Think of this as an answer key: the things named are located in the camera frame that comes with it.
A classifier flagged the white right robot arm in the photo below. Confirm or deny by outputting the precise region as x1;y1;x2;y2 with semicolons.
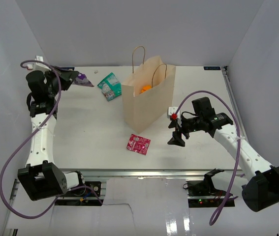
167;97;279;212

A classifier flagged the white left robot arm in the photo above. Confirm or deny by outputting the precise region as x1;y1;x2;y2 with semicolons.
18;61;86;201

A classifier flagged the aluminium front frame rail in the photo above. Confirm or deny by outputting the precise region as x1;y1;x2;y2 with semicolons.
55;169;243;179

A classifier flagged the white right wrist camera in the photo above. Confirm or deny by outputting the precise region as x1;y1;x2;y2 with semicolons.
167;107;181;120

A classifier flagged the right XDOF label sticker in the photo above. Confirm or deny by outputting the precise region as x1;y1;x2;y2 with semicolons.
203;66;221;71

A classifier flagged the beige paper bag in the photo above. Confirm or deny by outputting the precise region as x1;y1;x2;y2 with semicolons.
121;56;176;134

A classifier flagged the red snack packet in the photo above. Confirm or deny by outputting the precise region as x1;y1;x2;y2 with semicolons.
126;134;151;155

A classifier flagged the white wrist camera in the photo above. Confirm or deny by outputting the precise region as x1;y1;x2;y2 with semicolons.
167;107;181;120
26;56;51;73

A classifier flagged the left XDOF label sticker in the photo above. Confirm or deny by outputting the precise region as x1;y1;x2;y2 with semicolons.
60;67;75;71

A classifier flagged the xdof label sticker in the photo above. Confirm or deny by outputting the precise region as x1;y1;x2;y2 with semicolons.
60;67;75;71
203;66;221;71

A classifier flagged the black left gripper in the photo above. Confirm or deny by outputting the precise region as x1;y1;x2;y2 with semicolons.
45;65;79;98

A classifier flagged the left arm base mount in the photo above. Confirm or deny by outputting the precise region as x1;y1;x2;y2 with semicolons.
55;178;103;207

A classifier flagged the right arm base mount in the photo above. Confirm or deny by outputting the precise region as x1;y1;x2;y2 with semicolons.
183;180;226;208

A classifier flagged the purple Fox's candy bag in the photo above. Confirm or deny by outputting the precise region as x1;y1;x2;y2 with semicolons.
73;73;94;88

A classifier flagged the orange gummy snack bag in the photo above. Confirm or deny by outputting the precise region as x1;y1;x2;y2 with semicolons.
140;85;152;93

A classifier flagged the teal snack packet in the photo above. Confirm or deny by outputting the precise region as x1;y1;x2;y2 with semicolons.
97;72;122;101

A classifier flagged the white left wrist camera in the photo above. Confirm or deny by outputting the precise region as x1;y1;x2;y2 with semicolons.
26;56;51;73

